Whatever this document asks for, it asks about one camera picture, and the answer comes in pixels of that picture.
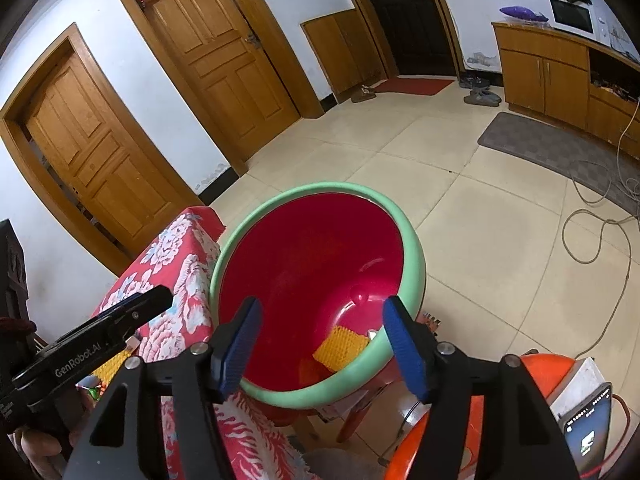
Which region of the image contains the grey floor mat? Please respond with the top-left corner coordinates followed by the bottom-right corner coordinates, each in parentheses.
top-left (478, 112), bottom-right (639, 214)

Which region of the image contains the wooden sideboard cabinet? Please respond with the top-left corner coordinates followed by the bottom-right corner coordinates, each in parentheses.
top-left (492, 22), bottom-right (639, 159)

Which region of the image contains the wooden door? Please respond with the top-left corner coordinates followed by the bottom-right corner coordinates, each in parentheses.
top-left (120, 0), bottom-right (323, 174)
top-left (1, 24), bottom-right (201, 275)

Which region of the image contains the middle wooden door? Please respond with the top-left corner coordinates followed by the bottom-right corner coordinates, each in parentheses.
top-left (120, 0), bottom-right (323, 174)

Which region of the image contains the red doormat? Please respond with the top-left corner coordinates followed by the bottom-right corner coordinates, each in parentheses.
top-left (374, 77), bottom-right (454, 96)

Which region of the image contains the person's left hand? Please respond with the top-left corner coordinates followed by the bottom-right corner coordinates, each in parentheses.
top-left (9, 388), bottom-right (94, 480)

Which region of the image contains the low wooden wall panel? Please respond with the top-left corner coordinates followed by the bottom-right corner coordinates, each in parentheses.
top-left (302, 9), bottom-right (384, 103)

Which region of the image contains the left wooden door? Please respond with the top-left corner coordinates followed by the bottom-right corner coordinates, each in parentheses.
top-left (1, 24), bottom-right (201, 275)

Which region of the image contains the red charging cable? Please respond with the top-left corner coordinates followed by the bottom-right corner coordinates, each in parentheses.
top-left (579, 392), bottom-right (633, 480)

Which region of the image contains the white cardboard box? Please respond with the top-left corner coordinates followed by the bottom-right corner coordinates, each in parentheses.
top-left (547, 358), bottom-right (605, 422)

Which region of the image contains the red bin with green rim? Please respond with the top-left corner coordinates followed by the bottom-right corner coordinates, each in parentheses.
top-left (209, 182), bottom-right (427, 411)

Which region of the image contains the purple cloth on cabinet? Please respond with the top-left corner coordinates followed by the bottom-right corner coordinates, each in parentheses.
top-left (499, 6), bottom-right (549, 23)

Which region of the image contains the red floral tablecloth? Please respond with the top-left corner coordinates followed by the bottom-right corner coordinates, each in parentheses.
top-left (93, 206), bottom-right (315, 479)

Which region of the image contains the smartphone with lit screen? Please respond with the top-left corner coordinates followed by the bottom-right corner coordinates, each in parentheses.
top-left (560, 382), bottom-right (612, 480)

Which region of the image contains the orange plastic stool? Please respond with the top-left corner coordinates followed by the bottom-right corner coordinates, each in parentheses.
top-left (384, 353), bottom-right (576, 480)

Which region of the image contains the grey slippers pair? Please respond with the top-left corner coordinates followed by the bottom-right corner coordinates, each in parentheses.
top-left (459, 76), bottom-right (502, 107)

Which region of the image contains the white microwave oven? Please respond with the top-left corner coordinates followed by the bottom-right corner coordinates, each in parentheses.
top-left (549, 0), bottom-right (610, 44)

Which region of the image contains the brown shoe by panel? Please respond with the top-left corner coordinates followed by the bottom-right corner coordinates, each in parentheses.
top-left (350, 86), bottom-right (376, 104)

